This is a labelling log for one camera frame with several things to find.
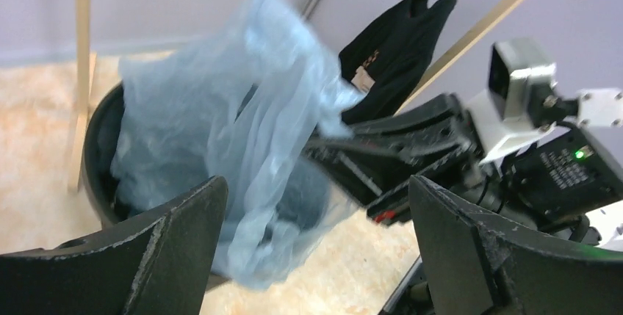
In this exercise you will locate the blue plastic trash bag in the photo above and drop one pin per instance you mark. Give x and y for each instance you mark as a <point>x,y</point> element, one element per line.
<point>241,104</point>

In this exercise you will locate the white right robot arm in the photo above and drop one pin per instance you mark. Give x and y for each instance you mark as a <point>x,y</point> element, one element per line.
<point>549,187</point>

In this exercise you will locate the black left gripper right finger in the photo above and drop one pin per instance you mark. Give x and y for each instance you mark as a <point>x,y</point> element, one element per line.
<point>478,262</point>

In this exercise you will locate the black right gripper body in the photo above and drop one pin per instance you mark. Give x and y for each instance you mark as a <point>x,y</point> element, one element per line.
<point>481,184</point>

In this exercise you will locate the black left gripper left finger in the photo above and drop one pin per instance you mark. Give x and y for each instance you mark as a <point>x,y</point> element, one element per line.
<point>70,279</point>

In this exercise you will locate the black trash bin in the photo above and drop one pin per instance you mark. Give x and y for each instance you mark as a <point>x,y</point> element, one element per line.
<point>102,167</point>

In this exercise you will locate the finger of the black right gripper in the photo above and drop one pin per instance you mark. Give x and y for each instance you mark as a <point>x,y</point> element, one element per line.
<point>439,121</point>
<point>373,173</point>

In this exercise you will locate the wooden clothes rack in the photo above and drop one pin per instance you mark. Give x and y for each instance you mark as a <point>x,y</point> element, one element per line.
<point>86,65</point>

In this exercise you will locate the black t-shirt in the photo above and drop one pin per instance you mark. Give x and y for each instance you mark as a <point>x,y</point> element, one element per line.
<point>389,57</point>

